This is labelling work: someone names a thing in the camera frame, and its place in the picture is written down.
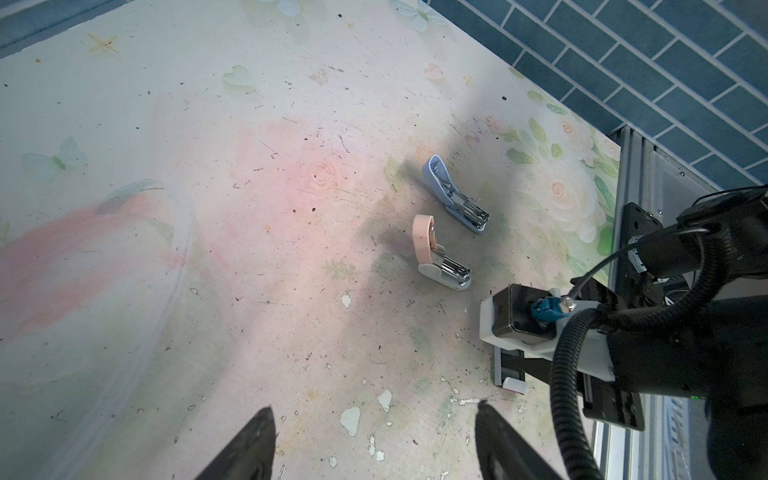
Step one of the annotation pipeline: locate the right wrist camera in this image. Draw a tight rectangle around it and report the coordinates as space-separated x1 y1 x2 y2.
479 284 615 382

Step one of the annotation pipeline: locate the pink white mini stapler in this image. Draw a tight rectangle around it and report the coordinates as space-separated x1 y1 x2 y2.
411 214 472 291

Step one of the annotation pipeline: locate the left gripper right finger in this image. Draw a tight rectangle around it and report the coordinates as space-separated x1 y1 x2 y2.
475 400 561 480

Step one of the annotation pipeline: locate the blue mini stapler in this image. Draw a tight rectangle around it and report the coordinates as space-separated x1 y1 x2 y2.
422 155 490 234

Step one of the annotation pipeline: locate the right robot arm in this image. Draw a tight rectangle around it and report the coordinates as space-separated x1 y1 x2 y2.
481 186 767 479

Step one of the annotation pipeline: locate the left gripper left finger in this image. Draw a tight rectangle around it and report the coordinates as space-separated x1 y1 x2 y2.
196 406 276 480

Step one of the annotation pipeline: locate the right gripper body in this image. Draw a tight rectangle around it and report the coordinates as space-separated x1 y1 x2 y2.
497 337 645 431

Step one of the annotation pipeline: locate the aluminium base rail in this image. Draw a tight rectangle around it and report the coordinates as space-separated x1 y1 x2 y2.
592 126 715 479

